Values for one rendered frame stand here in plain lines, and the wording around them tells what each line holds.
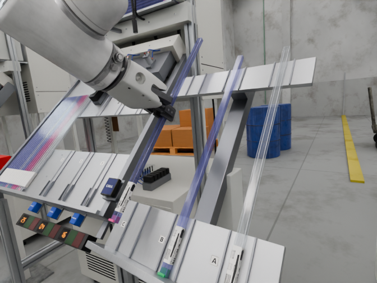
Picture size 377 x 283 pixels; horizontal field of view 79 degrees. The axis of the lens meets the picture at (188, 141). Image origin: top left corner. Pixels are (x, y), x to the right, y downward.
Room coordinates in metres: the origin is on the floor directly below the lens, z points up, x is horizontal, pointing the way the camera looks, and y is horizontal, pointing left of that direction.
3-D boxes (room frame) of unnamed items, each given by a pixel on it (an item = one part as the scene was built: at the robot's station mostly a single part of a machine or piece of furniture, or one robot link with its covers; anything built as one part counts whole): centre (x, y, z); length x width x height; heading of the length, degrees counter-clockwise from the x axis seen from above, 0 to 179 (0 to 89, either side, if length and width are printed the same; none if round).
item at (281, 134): (3.98, -1.44, 0.41); 1.12 x 0.68 x 0.82; 153
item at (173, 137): (4.68, 0.15, 0.41); 1.46 x 1.12 x 0.82; 56
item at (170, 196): (1.29, 0.22, 0.31); 0.70 x 0.65 x 0.62; 60
